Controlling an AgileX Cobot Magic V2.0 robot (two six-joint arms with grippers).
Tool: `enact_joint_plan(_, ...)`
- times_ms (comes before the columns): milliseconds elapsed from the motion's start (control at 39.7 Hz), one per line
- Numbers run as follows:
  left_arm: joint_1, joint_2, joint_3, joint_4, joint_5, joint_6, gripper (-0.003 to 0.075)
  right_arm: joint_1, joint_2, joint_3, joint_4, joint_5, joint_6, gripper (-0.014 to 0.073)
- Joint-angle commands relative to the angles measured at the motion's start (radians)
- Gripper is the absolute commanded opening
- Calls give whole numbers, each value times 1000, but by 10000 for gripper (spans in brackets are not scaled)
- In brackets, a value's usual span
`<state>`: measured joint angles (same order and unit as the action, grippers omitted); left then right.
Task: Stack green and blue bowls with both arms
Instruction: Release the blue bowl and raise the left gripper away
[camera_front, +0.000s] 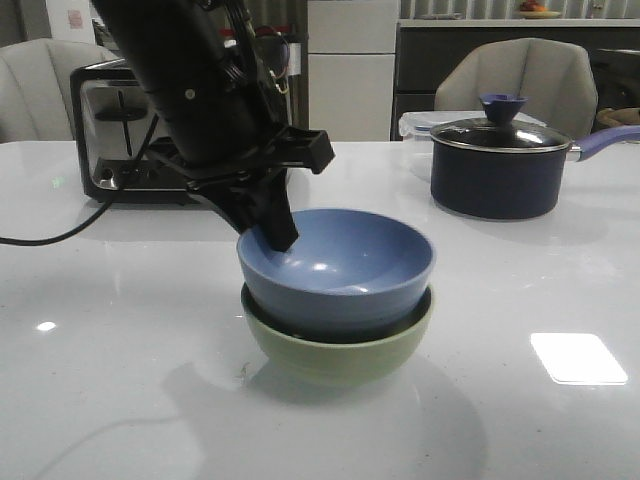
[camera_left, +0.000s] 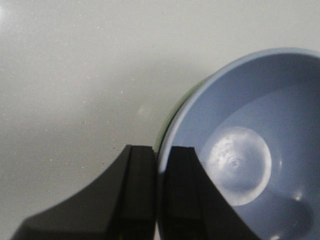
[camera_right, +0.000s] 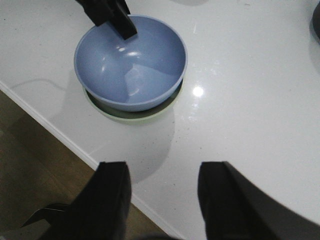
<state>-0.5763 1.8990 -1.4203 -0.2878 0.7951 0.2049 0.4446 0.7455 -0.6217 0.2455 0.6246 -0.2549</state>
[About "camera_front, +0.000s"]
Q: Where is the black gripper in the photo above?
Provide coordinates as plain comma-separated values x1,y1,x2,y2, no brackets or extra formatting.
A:
147,125,300,252

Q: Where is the blue bowl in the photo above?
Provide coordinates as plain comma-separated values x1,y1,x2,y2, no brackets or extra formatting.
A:
237,208,436,343

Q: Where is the green bowl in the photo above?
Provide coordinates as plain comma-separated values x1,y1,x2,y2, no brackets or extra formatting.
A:
241,286,434,387

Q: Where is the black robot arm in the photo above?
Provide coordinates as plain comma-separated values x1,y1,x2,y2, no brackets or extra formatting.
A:
94,1,298,251

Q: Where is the black chrome four-slot toaster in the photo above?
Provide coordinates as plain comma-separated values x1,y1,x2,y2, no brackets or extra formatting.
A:
70,59,194,205

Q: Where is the clear plastic food container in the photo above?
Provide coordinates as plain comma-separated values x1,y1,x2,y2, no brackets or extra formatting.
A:
399,111,544,144

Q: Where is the white cabinet in background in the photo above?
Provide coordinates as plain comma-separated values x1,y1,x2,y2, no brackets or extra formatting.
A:
308,1,400,141

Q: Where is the dark blue saucepan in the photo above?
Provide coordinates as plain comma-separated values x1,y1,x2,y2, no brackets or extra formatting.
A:
431,126,639,220

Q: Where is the glass lid with blue knob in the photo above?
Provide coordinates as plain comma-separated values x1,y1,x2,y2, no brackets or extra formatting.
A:
430,93,571,153

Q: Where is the beige chair on left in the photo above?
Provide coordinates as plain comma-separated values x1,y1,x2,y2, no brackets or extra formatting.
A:
1,38,116,143

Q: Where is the beige chair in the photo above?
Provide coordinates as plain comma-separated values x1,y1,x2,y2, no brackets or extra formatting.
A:
1,38,116,143
434,38,598,138

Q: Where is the beige chair on right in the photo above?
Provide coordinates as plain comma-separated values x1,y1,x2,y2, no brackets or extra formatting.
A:
434,38,598,138

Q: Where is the fruit bowl on counter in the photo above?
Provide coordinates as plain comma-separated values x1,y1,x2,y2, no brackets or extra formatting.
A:
517,0,562,20

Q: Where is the woven basket at right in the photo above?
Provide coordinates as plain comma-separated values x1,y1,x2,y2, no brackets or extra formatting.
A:
596,107,639,128

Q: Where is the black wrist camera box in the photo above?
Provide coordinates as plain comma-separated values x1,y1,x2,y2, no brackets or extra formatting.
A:
276,127,335,174

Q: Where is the black cable on table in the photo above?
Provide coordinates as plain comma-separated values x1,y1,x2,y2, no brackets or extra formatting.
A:
0,119,161,247

